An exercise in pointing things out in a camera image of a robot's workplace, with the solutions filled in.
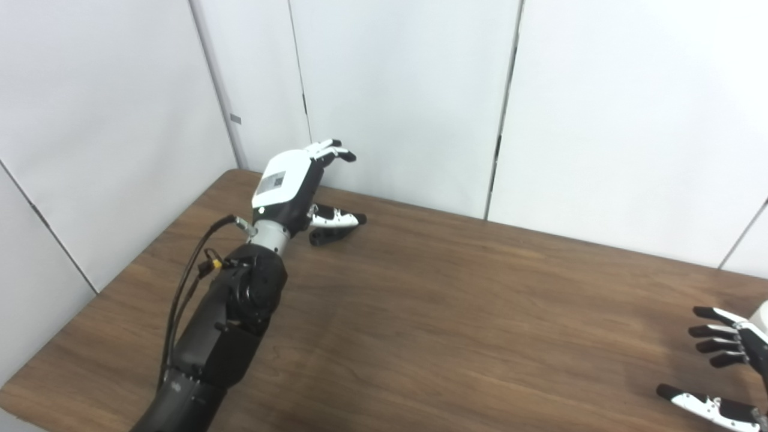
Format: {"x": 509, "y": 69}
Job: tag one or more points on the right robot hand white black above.
{"x": 735, "y": 360}

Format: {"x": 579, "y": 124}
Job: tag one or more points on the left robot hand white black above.
{"x": 285, "y": 186}

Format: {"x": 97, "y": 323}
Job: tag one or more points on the black holder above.
{"x": 327, "y": 236}

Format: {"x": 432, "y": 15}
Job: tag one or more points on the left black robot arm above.
{"x": 225, "y": 330}

